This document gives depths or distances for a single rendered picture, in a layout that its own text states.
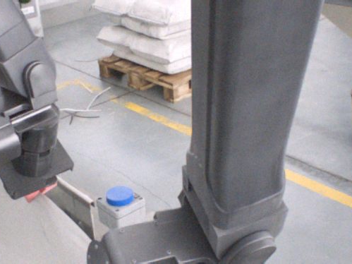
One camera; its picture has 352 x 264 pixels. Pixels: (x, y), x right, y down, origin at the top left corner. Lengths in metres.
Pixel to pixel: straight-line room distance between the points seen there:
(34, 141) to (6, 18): 0.16
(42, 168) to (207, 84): 0.50
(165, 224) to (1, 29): 0.31
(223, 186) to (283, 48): 0.12
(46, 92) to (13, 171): 0.15
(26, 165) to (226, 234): 0.40
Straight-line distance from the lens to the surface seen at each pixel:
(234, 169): 0.36
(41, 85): 0.67
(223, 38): 0.26
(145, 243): 0.46
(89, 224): 1.46
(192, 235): 0.48
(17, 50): 0.67
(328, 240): 2.52
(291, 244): 2.47
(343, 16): 0.86
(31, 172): 0.77
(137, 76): 3.96
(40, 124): 0.71
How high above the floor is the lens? 1.51
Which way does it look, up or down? 29 degrees down
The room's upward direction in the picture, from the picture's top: 5 degrees counter-clockwise
